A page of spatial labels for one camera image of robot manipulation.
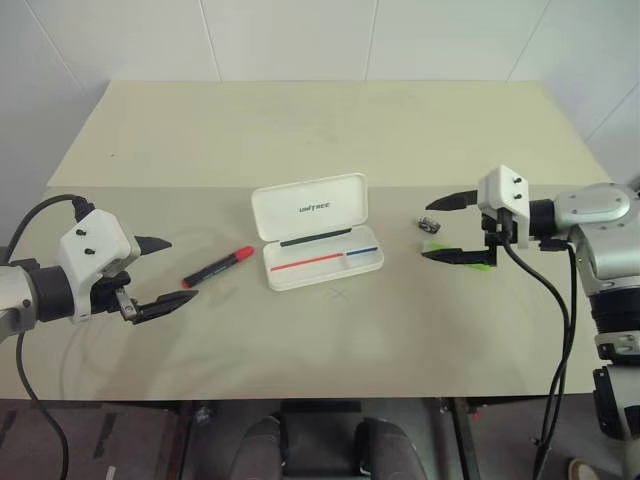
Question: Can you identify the black metal table leg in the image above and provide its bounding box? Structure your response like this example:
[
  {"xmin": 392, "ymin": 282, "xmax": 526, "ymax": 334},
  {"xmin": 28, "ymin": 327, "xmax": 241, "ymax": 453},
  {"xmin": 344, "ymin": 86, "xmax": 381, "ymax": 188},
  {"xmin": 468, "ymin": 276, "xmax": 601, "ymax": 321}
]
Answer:
[{"xmin": 438, "ymin": 396, "xmax": 482, "ymax": 480}]

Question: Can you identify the bright green pen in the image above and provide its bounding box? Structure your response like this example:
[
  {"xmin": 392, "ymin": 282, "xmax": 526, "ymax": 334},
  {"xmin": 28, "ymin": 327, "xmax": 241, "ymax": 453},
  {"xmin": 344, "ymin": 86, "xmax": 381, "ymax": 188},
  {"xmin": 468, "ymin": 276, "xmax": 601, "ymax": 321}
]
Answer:
[{"xmin": 421, "ymin": 240, "xmax": 495, "ymax": 274}]

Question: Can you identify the dark rounded shape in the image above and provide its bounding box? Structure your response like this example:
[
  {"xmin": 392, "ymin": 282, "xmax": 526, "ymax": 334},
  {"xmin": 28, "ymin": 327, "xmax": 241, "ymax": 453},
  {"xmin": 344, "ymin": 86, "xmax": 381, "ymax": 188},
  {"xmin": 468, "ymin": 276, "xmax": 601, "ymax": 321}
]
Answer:
[
  {"xmin": 233, "ymin": 416, "xmax": 282, "ymax": 480},
  {"xmin": 353, "ymin": 416, "xmax": 427, "ymax": 480}
]

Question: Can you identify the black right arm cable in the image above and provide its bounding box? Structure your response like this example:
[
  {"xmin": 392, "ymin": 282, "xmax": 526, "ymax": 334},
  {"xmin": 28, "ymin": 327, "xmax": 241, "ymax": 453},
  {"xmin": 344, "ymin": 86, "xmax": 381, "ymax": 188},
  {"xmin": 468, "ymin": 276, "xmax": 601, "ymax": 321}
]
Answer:
[{"xmin": 501, "ymin": 212, "xmax": 577, "ymax": 480}]

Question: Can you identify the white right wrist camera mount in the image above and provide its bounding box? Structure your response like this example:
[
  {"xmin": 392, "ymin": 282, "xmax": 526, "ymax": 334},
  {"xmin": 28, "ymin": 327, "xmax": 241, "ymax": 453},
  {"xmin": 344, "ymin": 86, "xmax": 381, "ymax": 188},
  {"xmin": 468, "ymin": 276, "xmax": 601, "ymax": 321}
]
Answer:
[{"xmin": 477, "ymin": 165, "xmax": 533, "ymax": 250}]

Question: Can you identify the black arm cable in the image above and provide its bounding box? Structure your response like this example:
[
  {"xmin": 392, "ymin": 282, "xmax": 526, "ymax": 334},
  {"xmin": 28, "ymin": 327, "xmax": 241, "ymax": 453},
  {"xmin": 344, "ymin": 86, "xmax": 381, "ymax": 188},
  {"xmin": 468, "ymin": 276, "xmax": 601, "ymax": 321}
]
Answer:
[
  {"xmin": 501, "ymin": 212, "xmax": 577, "ymax": 480},
  {"xmin": 0, "ymin": 195, "xmax": 96, "ymax": 480}
]

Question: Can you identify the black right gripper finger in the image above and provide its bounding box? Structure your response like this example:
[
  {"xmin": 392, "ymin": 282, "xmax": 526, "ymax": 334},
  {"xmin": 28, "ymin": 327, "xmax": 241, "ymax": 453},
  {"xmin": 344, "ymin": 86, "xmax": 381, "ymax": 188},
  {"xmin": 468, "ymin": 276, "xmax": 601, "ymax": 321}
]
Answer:
[
  {"xmin": 425, "ymin": 189, "xmax": 481, "ymax": 212},
  {"xmin": 420, "ymin": 246, "xmax": 489, "ymax": 267}
]

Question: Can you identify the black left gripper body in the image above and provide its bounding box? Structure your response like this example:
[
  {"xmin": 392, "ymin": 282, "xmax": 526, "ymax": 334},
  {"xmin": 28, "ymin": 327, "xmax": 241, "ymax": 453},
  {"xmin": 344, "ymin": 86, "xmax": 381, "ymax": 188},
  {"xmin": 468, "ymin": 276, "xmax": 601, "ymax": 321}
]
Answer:
[{"xmin": 91, "ymin": 271, "xmax": 140, "ymax": 326}]

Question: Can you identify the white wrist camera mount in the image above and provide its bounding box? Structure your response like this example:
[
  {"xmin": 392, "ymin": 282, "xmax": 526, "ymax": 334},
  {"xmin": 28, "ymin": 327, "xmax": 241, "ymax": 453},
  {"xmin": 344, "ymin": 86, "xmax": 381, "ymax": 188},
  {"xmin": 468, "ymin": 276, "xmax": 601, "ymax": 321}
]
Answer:
[
  {"xmin": 58, "ymin": 209, "xmax": 143, "ymax": 324},
  {"xmin": 477, "ymin": 165, "xmax": 533, "ymax": 250}
]

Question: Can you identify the black pen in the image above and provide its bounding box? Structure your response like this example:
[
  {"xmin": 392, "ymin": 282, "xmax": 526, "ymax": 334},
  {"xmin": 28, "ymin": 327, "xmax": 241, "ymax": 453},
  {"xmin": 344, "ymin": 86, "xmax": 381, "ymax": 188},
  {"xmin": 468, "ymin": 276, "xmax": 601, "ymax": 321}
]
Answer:
[{"xmin": 279, "ymin": 227, "xmax": 352, "ymax": 249}]

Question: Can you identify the beige shoe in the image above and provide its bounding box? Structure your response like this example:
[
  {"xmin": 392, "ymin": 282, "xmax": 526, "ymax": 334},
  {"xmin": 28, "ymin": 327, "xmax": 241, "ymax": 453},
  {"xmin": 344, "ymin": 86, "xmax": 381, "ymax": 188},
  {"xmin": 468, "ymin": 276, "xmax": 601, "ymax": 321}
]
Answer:
[{"xmin": 566, "ymin": 456, "xmax": 602, "ymax": 480}]

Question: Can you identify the black marker with red cap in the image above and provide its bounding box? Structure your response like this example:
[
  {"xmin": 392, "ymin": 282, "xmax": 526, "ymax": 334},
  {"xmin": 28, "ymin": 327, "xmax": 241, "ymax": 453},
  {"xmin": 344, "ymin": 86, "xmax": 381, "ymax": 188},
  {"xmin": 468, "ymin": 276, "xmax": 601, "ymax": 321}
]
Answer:
[{"xmin": 181, "ymin": 245, "xmax": 256, "ymax": 290}]

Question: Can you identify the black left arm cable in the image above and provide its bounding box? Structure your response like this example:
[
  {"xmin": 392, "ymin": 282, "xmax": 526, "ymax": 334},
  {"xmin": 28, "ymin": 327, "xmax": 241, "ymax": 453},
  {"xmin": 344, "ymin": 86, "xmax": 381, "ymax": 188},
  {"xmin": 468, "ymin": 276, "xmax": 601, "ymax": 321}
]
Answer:
[{"xmin": 0, "ymin": 195, "xmax": 96, "ymax": 480}]

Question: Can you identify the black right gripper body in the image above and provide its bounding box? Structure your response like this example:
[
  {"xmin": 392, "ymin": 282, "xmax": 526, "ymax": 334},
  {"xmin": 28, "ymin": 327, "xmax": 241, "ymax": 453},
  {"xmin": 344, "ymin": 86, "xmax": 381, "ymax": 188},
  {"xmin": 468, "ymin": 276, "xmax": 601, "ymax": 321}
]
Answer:
[{"xmin": 480, "ymin": 208, "xmax": 521, "ymax": 267}]

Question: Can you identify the white open pencil case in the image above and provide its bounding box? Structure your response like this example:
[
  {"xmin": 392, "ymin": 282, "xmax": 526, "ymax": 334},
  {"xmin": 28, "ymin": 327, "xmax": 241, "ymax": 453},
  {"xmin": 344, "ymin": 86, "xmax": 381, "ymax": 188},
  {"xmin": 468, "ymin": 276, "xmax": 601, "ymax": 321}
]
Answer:
[{"xmin": 250, "ymin": 172, "xmax": 386, "ymax": 293}]

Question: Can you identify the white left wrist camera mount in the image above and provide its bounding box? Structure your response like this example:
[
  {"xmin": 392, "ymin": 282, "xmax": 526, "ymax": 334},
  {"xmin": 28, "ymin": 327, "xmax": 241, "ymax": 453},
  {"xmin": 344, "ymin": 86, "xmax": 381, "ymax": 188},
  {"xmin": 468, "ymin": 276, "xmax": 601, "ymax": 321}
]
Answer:
[{"xmin": 58, "ymin": 209, "xmax": 143, "ymax": 324}]

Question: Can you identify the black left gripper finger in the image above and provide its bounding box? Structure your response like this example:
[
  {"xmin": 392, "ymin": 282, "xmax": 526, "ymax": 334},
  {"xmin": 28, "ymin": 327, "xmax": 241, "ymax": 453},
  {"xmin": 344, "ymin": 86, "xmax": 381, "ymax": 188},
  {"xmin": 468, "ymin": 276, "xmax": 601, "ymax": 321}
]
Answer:
[
  {"xmin": 131, "ymin": 289, "xmax": 200, "ymax": 326},
  {"xmin": 134, "ymin": 233, "xmax": 173, "ymax": 259}
]

